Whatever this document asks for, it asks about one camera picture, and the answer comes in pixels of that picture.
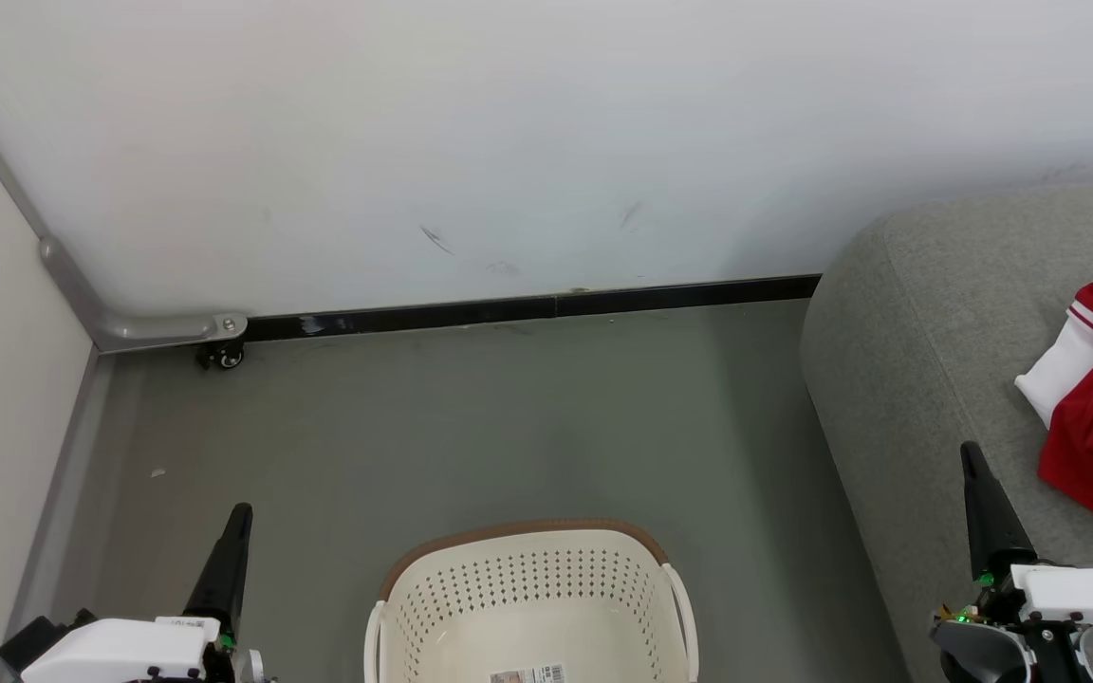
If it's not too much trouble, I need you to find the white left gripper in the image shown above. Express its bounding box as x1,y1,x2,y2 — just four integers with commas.
20,504,268,683

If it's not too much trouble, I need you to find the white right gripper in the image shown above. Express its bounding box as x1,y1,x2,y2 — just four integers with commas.
931,441,1093,683

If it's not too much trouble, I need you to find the grey floor skirting strip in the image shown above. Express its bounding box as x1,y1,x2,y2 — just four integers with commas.
0,346,116,683

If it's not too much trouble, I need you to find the cream perforated laundry basket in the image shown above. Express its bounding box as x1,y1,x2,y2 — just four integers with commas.
363,518,699,683

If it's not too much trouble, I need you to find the dark baseboard strip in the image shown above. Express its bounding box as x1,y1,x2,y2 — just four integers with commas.
245,274,823,342

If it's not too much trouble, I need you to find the small black caster wheel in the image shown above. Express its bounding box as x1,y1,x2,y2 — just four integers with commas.
195,340,246,371

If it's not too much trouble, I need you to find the grey fabric sofa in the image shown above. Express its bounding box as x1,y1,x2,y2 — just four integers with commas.
801,180,1093,683

